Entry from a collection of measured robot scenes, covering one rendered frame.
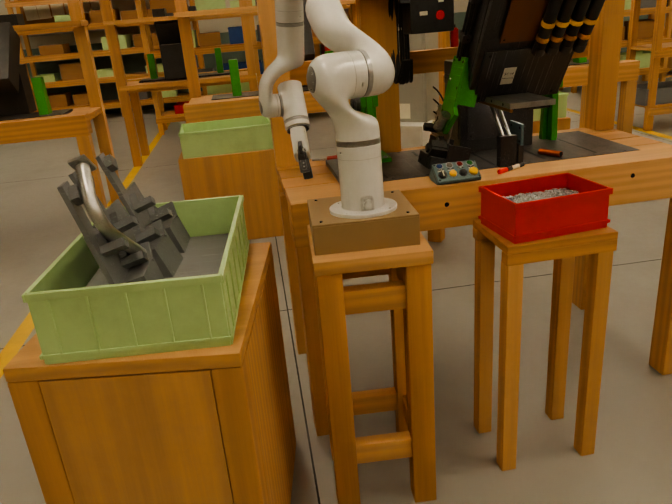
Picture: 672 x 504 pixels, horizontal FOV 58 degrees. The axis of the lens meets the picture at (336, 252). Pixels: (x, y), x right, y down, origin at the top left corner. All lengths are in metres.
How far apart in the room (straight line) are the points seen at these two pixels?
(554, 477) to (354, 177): 1.19
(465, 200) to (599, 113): 1.04
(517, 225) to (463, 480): 0.87
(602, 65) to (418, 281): 1.56
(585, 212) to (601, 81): 1.11
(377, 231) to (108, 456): 0.85
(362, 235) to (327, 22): 0.57
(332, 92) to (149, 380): 0.81
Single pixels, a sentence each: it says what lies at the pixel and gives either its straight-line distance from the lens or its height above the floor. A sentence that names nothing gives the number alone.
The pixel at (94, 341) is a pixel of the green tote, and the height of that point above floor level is 0.83.
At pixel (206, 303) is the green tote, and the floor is 0.90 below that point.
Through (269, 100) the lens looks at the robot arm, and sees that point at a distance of 2.07.
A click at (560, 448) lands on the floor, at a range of 2.33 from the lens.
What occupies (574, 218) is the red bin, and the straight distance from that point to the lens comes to 1.89.
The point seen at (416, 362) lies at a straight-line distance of 1.77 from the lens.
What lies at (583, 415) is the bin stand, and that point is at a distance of 2.22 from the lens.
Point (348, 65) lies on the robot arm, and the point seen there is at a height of 1.32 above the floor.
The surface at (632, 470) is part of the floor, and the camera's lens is 2.31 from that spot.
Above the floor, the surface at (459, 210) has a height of 0.81.
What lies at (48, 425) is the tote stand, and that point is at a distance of 1.57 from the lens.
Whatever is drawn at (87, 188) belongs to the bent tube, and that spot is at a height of 1.15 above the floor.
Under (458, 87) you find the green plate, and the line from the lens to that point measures 2.23.
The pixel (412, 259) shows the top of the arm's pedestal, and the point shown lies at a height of 0.83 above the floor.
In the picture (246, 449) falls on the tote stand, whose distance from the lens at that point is 1.49.
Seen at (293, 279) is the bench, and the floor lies 0.38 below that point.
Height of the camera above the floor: 1.45
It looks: 21 degrees down
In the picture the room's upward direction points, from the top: 5 degrees counter-clockwise
